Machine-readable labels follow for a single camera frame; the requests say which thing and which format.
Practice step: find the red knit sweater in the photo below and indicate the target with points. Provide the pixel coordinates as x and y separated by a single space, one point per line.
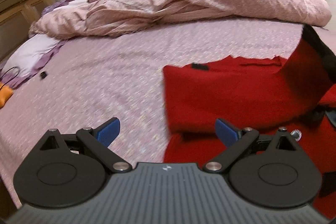
223 92

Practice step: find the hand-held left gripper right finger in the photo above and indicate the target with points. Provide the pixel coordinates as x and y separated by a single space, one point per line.
225 132

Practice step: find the small black object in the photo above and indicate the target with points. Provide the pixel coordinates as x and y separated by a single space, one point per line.
43 75

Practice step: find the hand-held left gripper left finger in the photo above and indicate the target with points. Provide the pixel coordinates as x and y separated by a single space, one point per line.
109 131

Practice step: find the lilac ruffled pillow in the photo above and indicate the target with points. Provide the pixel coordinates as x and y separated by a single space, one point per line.
29 53
76 1

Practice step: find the orange object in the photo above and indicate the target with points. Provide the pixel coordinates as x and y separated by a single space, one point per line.
4 95

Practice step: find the floral lilac bed sheet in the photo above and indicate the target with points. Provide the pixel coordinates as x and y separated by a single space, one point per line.
105 77

